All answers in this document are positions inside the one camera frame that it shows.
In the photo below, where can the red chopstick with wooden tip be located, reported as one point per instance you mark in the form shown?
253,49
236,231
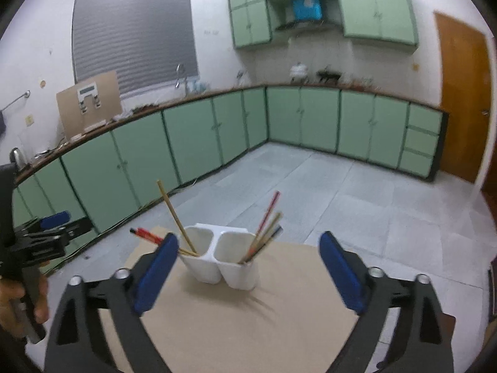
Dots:
149,236

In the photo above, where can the white plastic bracket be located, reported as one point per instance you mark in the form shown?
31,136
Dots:
89,92

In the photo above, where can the metal towel bar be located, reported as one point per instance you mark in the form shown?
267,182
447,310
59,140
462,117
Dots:
15,100

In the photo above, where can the person's left hand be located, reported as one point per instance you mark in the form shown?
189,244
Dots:
9,312

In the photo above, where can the black chopstick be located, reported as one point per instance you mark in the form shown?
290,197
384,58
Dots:
276,231

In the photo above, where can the wooden door beside cabinets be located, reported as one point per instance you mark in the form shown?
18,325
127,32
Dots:
462,93

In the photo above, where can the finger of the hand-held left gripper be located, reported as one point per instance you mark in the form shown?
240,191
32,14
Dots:
54,219
42,246

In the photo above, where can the metal kitchen faucet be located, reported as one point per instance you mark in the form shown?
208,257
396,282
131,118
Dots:
179,77

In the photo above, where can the beige wall switch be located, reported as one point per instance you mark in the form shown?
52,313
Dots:
29,119

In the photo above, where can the small green wall cabinet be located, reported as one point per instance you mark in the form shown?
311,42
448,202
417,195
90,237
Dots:
250,15

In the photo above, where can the white cooking pot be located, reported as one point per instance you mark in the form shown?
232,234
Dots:
299,73

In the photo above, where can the dark cloth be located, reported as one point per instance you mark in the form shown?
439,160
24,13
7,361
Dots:
2,123

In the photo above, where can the wide green wall cabinet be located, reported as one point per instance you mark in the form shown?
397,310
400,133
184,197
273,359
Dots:
376,7

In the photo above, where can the metal kettle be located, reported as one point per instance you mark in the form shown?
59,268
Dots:
17,156

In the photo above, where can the plain wooden chopstick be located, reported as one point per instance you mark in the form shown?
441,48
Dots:
268,231
174,217

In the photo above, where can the row of green base cabinets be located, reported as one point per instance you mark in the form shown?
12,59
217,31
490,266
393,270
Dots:
194,136

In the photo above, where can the grey window blind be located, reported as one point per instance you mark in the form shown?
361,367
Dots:
132,35

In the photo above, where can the brown cardboard sheet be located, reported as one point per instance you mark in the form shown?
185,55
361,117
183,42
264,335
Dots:
108,101

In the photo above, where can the black wok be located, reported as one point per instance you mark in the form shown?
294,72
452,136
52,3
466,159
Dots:
328,75

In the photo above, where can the blue box in cabinet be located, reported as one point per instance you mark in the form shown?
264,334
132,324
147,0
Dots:
306,9

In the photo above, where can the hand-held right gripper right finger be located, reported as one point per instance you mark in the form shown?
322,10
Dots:
343,276

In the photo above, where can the white twin utensil holder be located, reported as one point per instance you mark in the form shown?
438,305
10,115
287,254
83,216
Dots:
237,276

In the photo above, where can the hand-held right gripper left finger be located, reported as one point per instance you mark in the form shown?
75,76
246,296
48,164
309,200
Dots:
155,276

